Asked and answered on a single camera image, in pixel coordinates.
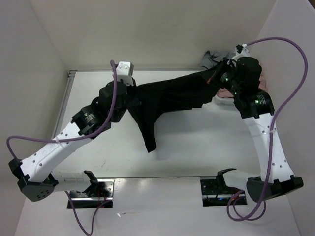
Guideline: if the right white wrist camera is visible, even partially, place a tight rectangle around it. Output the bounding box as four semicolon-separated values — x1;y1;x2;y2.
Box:
231;44;250;61

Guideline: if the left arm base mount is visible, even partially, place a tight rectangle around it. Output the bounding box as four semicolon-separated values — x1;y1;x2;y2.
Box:
69;178;115;209

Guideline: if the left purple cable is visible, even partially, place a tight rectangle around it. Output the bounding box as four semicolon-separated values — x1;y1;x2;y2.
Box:
6;59;120;235

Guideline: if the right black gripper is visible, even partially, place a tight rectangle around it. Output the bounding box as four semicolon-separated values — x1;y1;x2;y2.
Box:
202;57;243;94

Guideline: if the black pleated skirt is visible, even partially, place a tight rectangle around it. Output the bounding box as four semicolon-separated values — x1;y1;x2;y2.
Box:
127;68;221;153

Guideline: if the pink skirt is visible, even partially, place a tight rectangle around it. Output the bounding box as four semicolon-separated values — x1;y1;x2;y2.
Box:
216;73;268;99

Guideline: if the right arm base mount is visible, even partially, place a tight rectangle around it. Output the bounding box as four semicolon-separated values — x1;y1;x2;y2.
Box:
200;177;239;207

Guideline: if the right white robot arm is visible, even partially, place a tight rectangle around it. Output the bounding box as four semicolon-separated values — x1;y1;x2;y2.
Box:
209;57;304;203

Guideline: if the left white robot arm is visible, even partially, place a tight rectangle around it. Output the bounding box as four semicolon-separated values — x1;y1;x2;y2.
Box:
9;81;137;202

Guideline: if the grey skirt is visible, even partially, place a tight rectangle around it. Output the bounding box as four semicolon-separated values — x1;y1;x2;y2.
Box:
198;51;236;69

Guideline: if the white laundry basket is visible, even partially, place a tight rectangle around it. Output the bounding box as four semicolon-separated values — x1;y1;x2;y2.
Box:
213;95;234;106

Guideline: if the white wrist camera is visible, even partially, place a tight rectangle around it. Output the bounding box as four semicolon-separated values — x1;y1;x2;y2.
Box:
231;44;250;61
116;61;134;86

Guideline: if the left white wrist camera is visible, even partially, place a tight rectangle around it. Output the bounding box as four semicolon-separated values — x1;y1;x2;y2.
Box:
116;61;134;86

